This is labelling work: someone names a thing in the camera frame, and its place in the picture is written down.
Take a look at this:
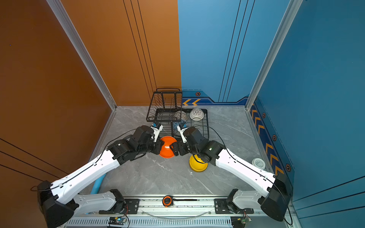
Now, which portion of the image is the orange bowl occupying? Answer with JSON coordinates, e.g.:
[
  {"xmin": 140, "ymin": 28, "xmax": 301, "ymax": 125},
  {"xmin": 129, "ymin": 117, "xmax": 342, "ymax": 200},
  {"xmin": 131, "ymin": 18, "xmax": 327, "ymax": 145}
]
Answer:
[{"xmin": 159, "ymin": 136, "xmax": 177, "ymax": 159}]

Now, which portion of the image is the yellow bowl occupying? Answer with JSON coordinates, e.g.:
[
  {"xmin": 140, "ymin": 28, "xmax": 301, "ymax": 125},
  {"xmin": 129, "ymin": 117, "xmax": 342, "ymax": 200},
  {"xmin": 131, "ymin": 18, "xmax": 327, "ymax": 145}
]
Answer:
[{"xmin": 189, "ymin": 155, "xmax": 208, "ymax": 173}]

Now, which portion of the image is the blue triangle patterned bowl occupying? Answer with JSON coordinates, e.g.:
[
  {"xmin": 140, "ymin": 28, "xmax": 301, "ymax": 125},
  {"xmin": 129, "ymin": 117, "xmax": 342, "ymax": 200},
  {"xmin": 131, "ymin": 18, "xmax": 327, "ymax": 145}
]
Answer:
[{"xmin": 173, "ymin": 120, "xmax": 187, "ymax": 130}]

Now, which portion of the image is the brown floral patterned bowl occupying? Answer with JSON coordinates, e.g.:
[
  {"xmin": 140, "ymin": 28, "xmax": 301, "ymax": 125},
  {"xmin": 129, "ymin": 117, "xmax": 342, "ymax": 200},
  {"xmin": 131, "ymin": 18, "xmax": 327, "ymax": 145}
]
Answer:
[{"xmin": 173, "ymin": 111, "xmax": 188, "ymax": 122}]

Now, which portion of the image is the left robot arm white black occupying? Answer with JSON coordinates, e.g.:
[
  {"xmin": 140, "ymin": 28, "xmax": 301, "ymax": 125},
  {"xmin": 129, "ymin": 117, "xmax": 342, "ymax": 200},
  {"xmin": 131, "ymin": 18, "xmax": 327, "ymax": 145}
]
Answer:
[{"xmin": 31, "ymin": 123, "xmax": 163, "ymax": 228}]

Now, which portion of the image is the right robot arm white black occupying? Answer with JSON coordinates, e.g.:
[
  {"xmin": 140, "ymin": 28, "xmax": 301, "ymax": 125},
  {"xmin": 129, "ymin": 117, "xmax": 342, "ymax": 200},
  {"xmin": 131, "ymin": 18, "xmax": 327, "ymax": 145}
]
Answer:
[{"xmin": 171, "ymin": 125, "xmax": 293, "ymax": 222}]

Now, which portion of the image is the orange black tape measure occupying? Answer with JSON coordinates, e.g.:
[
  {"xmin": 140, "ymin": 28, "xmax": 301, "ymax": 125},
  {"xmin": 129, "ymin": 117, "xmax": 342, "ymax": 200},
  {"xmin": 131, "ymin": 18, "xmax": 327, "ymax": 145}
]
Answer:
[{"xmin": 162, "ymin": 195, "xmax": 174, "ymax": 207}]

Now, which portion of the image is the blue cylinder tube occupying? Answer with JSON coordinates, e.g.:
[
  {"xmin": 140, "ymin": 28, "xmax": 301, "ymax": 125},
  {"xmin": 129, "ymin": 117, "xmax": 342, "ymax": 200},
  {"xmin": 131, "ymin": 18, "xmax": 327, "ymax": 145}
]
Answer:
[{"xmin": 90, "ymin": 174, "xmax": 106, "ymax": 194}]

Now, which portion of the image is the left green circuit board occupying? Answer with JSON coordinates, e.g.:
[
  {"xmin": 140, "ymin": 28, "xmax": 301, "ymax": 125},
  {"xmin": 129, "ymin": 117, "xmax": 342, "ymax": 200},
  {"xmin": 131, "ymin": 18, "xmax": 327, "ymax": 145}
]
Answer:
[{"xmin": 108, "ymin": 217, "xmax": 129, "ymax": 228}]

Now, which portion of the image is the green circuit board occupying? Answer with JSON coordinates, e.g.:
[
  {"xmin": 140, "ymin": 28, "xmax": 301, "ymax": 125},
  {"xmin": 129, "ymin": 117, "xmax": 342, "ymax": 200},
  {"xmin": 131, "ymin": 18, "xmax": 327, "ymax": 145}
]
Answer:
[
  {"xmin": 108, "ymin": 217, "xmax": 129, "ymax": 228},
  {"xmin": 231, "ymin": 217, "xmax": 252, "ymax": 228}
]

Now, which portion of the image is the right green circuit board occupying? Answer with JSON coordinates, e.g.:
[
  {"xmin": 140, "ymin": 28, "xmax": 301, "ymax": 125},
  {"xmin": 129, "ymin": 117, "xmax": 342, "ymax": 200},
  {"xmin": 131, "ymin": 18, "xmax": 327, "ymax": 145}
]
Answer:
[{"xmin": 231, "ymin": 217, "xmax": 252, "ymax": 228}]

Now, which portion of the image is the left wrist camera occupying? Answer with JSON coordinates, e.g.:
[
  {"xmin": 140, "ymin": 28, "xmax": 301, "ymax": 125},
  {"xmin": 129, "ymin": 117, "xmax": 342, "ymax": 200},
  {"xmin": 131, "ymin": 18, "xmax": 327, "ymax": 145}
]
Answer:
[{"xmin": 151, "ymin": 122, "xmax": 163, "ymax": 143}]

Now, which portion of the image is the black wire dish rack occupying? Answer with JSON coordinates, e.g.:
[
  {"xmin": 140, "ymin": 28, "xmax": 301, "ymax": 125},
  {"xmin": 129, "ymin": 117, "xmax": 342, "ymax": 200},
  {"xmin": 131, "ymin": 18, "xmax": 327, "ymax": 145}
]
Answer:
[{"xmin": 146, "ymin": 88, "xmax": 210, "ymax": 138}]

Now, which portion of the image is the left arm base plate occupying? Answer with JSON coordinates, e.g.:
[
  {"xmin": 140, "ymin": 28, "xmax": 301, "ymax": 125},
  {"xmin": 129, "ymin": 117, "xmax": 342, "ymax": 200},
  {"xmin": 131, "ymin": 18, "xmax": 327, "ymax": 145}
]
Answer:
[{"xmin": 99, "ymin": 199, "xmax": 140, "ymax": 215}]

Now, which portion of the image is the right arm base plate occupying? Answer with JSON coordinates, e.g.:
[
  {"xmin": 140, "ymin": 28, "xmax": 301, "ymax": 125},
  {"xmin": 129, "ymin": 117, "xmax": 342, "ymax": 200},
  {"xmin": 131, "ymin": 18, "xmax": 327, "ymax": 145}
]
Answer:
[{"xmin": 214, "ymin": 198, "xmax": 254, "ymax": 214}]

